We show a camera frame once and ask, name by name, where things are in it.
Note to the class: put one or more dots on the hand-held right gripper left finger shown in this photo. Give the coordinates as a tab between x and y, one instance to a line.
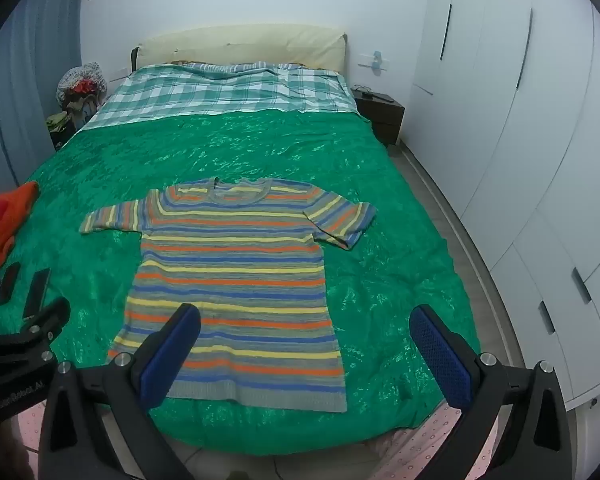
172	352

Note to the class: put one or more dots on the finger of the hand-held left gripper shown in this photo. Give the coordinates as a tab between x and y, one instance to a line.
47	322

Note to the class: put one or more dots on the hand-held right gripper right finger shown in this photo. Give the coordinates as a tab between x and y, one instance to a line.
440	360

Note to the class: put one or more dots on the striped knit t-shirt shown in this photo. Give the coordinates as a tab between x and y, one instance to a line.
230	280

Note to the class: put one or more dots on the pile of clothes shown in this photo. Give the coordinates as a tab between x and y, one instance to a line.
80	90

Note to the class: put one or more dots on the black phone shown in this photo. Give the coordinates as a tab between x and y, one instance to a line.
37	292
8	284

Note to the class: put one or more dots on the orange garment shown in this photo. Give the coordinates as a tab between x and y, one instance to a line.
17	210

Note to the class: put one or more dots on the green velvet blanket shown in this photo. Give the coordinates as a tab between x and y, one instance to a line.
280	150

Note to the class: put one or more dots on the blue-grey curtain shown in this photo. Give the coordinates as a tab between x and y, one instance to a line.
25	85

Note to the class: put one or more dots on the dark wooden nightstand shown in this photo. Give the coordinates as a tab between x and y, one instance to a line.
380	115

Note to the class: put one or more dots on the white wardrobe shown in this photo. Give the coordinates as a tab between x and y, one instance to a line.
520	110

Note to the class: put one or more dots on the green checkered bedsheet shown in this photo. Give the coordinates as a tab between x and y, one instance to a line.
220	92

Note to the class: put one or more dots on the cream padded headboard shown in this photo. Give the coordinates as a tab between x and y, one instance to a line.
240	45

